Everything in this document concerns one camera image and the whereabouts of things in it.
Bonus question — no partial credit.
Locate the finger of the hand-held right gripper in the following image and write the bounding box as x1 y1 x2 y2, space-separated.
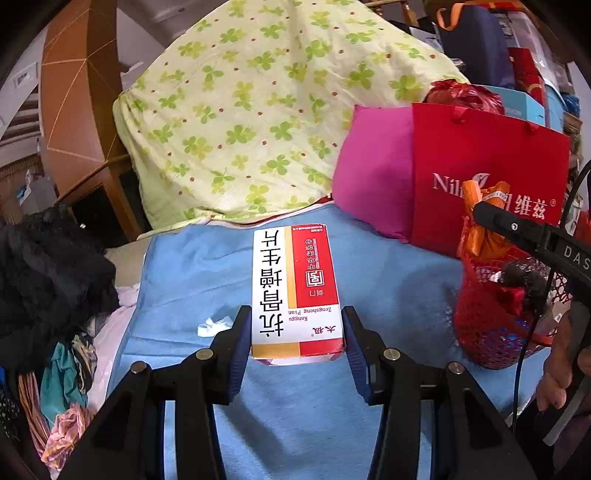
471 201 555 252

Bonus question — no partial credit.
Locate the red paper bag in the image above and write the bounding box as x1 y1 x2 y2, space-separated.
409 102 572 259

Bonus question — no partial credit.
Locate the black plastic bag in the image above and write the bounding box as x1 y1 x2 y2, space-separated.
501 259 555 310

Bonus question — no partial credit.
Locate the pile of colourful clothes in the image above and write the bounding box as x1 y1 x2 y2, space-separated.
0 323 100 472

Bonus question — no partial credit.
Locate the black cable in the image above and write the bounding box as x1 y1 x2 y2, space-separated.
510 159 591 432

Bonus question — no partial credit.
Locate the white red medicine box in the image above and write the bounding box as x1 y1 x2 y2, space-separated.
250 224 346 365

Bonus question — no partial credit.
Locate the navy bag with orange strap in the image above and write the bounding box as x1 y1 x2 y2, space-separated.
436 2 515 90

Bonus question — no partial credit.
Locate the person's right hand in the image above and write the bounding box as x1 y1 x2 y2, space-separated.
536 314 583 412

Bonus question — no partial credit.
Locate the red wrapper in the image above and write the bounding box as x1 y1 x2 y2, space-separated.
496 286 527 317

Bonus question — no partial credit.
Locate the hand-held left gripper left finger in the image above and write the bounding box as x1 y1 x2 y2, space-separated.
55 305 253 480

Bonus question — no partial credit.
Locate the light blue cardboard box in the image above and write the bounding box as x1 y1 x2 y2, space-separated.
480 85 546 121

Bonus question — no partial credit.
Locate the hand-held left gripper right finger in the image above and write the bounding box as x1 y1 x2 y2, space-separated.
342 305 539 480

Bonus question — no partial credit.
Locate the pink pillow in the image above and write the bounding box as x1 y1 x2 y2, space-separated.
331 105 416 243

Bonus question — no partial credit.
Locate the large crumpled red plastic bag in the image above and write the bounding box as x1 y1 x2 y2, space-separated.
425 79 506 116

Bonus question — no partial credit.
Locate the dark wooden cabinet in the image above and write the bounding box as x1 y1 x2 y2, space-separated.
55 161 144 241

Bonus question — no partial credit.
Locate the small white plastic scrap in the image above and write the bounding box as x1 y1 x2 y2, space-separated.
198 316 234 337

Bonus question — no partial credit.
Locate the black fluffy cloth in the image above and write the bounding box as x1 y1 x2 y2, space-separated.
0 203 121 370

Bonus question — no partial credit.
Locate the green clover print quilt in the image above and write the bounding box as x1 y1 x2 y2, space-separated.
113 0 469 232

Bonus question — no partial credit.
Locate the orange wrapper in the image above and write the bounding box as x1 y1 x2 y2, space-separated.
462 179 511 259

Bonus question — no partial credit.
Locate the red plastic mesh basket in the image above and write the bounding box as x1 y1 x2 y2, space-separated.
452 226 573 370

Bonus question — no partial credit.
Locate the blue towel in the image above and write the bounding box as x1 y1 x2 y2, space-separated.
99 208 555 480

